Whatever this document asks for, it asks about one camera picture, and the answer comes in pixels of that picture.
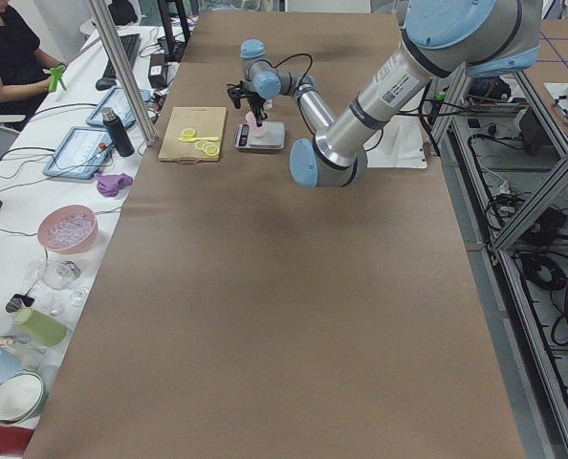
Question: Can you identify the green cup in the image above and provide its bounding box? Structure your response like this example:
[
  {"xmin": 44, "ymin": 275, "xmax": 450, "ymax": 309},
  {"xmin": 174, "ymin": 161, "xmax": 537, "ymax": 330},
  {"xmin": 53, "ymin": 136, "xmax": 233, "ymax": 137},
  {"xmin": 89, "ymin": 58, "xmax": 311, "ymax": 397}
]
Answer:
[{"xmin": 13, "ymin": 308, "xmax": 68, "ymax": 347}]

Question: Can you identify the lemon slice front pair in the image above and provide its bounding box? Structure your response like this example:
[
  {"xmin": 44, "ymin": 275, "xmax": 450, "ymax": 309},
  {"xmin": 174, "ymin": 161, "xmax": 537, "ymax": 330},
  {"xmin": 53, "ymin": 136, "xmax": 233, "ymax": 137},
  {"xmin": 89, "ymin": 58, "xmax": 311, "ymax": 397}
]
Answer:
[{"xmin": 195, "ymin": 141, "xmax": 220, "ymax": 158}]

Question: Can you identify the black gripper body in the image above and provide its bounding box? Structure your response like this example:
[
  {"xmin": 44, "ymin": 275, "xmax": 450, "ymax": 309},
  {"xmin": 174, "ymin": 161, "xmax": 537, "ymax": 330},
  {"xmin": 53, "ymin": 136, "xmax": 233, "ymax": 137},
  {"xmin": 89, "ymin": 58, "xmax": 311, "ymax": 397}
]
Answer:
[{"xmin": 247, "ymin": 90, "xmax": 267, "ymax": 118}]

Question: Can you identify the bamboo cutting board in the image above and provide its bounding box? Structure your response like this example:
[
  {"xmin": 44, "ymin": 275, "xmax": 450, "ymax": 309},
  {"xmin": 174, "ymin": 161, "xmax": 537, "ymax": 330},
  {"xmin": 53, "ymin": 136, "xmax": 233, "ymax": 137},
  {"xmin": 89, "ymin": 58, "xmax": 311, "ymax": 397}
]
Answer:
[{"xmin": 158, "ymin": 107, "xmax": 227, "ymax": 164}]

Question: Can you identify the seated person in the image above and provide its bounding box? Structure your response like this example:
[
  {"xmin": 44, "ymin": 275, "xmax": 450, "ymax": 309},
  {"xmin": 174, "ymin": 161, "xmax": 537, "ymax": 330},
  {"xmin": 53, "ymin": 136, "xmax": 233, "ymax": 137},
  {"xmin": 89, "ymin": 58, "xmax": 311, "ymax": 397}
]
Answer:
[{"xmin": 0, "ymin": 1, "xmax": 66, "ymax": 131}]

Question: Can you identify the lemon slice far right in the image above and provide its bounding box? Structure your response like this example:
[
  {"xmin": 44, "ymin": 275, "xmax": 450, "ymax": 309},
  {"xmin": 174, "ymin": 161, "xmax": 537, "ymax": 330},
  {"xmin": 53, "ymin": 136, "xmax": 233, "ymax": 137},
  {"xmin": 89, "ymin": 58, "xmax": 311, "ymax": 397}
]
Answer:
[{"xmin": 180, "ymin": 128, "xmax": 196, "ymax": 140}]

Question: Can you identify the yellow plastic knife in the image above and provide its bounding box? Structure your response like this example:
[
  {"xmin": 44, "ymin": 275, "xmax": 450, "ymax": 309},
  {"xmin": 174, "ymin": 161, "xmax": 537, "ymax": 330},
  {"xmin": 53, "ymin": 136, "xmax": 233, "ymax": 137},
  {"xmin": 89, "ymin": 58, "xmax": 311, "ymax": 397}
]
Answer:
[{"xmin": 178, "ymin": 136, "xmax": 220, "ymax": 142}]

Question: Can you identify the aluminium frame post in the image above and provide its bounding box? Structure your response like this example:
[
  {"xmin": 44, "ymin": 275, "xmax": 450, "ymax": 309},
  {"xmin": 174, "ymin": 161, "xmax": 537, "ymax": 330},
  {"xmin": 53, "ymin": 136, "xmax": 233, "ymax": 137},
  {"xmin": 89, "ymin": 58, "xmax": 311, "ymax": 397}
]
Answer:
[{"xmin": 88, "ymin": 0, "xmax": 157, "ymax": 146}]

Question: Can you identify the black keyboard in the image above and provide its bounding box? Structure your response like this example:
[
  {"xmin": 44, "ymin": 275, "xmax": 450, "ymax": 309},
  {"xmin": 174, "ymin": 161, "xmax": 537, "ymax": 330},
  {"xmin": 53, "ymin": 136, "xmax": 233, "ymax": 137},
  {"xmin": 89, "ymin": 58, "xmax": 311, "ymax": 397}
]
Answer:
[{"xmin": 100, "ymin": 33, "xmax": 142, "ymax": 80}]

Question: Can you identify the pink bowl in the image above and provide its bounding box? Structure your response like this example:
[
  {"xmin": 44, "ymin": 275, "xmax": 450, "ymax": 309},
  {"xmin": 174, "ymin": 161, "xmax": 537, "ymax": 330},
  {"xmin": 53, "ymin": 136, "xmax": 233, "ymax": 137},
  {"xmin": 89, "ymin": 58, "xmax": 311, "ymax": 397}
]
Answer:
[{"xmin": 37, "ymin": 205, "xmax": 98, "ymax": 254}]

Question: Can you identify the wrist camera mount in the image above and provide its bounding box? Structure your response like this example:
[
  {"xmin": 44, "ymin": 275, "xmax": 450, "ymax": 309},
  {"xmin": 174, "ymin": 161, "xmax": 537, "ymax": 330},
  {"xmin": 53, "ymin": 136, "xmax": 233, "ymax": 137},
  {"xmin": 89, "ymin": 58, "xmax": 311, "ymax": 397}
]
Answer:
[{"xmin": 226, "ymin": 81, "xmax": 246, "ymax": 110}]

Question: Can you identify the digital kitchen scale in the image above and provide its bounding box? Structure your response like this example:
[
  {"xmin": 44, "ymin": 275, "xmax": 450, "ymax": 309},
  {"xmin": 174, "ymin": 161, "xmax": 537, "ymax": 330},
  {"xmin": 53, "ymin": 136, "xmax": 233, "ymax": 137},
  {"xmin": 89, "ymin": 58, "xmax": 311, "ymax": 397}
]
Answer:
[{"xmin": 234, "ymin": 121, "xmax": 286, "ymax": 152}]

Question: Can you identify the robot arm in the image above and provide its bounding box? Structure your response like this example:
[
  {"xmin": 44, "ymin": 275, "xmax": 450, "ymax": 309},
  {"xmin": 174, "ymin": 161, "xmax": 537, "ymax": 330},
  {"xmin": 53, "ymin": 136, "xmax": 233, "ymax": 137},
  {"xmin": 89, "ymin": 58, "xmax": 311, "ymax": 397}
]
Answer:
[{"xmin": 227, "ymin": 0, "xmax": 542, "ymax": 187}]

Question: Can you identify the black water bottle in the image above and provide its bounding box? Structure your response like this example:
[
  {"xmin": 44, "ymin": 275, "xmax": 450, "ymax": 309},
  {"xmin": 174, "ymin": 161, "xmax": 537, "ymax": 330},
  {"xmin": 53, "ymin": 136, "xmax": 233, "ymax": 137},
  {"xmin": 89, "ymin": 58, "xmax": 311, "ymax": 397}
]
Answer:
[{"xmin": 100, "ymin": 106, "xmax": 135, "ymax": 157}]

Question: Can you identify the far teach pendant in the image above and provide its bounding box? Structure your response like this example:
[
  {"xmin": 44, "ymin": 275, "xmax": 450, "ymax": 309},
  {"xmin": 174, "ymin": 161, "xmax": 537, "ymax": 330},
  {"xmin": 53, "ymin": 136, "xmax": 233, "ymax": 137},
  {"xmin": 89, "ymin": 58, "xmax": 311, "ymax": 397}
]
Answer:
[{"xmin": 85, "ymin": 86, "xmax": 135, "ymax": 128}]

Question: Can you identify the pink plastic cup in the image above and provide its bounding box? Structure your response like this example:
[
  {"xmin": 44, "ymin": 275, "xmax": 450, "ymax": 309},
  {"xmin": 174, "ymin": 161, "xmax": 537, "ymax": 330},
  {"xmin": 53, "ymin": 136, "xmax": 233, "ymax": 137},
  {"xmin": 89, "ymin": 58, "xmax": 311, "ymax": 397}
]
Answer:
[{"xmin": 245, "ymin": 112, "xmax": 268, "ymax": 139}]

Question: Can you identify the purple glove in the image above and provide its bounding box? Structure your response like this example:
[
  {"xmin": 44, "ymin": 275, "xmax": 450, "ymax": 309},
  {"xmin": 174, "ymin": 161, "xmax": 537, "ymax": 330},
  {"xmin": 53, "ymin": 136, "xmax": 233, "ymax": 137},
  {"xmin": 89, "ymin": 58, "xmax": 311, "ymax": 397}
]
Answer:
[{"xmin": 95, "ymin": 173, "xmax": 133, "ymax": 197}]

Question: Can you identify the near teach pendant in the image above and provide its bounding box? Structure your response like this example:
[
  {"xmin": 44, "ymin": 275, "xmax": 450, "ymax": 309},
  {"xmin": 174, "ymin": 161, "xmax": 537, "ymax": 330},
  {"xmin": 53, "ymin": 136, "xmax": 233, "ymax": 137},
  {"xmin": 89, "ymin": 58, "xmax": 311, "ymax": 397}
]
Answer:
[{"xmin": 42, "ymin": 126, "xmax": 114, "ymax": 180}]

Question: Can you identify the teach pendant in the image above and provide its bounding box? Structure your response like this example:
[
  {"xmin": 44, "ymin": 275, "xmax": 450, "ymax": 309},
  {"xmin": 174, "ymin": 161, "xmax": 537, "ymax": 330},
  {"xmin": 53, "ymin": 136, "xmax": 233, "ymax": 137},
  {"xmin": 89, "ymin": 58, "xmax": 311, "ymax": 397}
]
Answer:
[
  {"xmin": 42, "ymin": 126, "xmax": 114, "ymax": 180},
  {"xmin": 85, "ymin": 86, "xmax": 135, "ymax": 128}
]

